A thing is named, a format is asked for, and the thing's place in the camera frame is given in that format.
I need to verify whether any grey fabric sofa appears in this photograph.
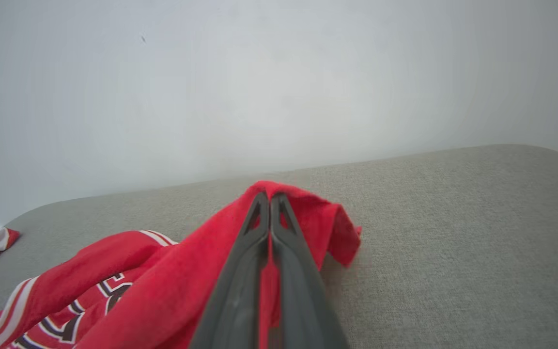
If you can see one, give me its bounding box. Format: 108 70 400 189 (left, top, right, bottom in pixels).
0 144 558 349

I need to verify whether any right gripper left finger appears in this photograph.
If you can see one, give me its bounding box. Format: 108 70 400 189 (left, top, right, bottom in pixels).
189 191 271 349

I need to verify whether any red basketball jersey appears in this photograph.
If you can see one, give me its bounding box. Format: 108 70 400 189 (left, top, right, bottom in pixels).
0 180 363 349

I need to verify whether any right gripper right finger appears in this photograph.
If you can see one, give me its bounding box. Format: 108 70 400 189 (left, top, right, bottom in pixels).
269 193 350 349

